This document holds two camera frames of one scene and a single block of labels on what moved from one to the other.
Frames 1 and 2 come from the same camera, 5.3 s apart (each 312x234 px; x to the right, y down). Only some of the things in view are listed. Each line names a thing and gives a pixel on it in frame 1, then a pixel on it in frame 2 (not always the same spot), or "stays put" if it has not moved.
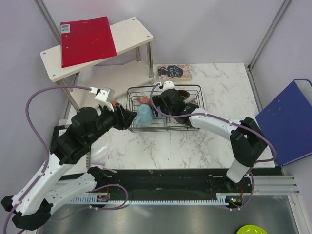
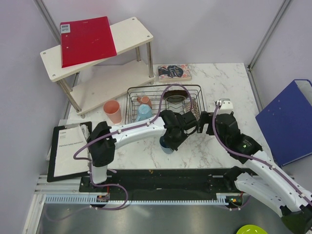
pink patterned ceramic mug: (143, 100) stays put
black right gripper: (158, 102) -> (205, 118)
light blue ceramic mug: (145, 115) stays put
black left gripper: (127, 117) -> (175, 146)
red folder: (85, 40) stays put
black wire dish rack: (140, 99) stays put
